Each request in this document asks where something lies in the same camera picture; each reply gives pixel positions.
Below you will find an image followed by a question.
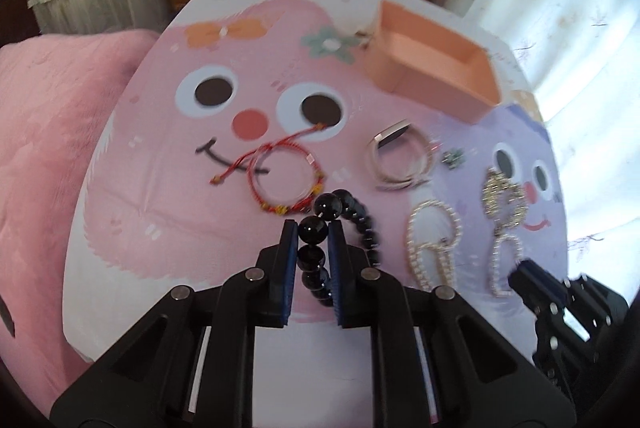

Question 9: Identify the pink storage tray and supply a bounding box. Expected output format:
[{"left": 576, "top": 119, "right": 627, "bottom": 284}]
[{"left": 363, "top": 0, "right": 501, "bottom": 124}]

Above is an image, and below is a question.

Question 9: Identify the white floral curtain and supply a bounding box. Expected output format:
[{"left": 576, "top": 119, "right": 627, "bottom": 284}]
[{"left": 440, "top": 0, "right": 639, "bottom": 298}]

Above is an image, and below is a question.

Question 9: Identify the cartoon printed mat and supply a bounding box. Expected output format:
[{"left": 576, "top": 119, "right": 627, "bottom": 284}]
[{"left": 63, "top": 0, "right": 567, "bottom": 427}]

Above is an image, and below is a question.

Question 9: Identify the pink blanket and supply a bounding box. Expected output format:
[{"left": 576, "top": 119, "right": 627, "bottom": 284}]
[{"left": 1, "top": 30, "right": 159, "bottom": 414}]

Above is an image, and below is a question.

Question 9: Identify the red string bead bracelet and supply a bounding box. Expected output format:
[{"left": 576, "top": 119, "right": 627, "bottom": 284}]
[{"left": 209, "top": 121, "right": 328, "bottom": 215}]

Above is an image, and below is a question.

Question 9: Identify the black bead bracelet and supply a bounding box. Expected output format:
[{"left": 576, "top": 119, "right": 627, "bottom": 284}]
[{"left": 296, "top": 187, "right": 382, "bottom": 308}]

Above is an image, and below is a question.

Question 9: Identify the pink smart watch band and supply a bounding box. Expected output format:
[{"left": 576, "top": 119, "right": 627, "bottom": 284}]
[{"left": 367, "top": 119, "right": 436, "bottom": 191}]

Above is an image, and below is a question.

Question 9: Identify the white pearl necklace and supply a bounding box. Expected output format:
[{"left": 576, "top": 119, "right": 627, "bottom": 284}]
[{"left": 406, "top": 198, "right": 525, "bottom": 299}]

